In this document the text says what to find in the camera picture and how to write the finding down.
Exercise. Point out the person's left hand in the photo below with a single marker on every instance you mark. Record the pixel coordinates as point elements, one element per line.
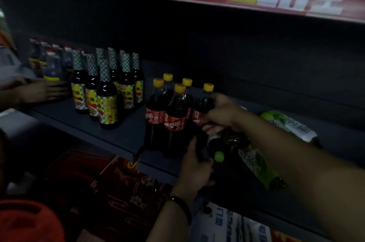
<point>194,176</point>

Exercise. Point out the person's right hand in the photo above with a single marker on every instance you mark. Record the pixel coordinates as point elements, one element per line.
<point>228,116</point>

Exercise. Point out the green-cap tea bottle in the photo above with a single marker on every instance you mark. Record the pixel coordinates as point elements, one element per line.
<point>228,142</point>

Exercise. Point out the pile of green tea bottles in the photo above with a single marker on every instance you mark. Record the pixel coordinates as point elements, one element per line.
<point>296,127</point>

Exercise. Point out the dark grey metal shelf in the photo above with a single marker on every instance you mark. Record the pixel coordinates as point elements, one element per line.
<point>128,136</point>

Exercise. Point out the person's right forearm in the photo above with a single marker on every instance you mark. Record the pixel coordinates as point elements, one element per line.
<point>313,176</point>

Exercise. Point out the stack of white blue packets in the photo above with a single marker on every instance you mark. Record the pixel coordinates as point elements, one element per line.
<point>222,224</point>

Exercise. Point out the red gold-flower packet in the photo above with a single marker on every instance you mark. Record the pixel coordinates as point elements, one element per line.
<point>282,237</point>

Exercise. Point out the cluster of checked-neck sauce bottles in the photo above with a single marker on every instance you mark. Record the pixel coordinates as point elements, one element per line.
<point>107,107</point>

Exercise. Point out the red plastic basket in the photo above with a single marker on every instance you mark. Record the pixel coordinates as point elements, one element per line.
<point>28,222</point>

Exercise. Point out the row of small dark bottles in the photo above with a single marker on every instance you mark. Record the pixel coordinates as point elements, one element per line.
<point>51,70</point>

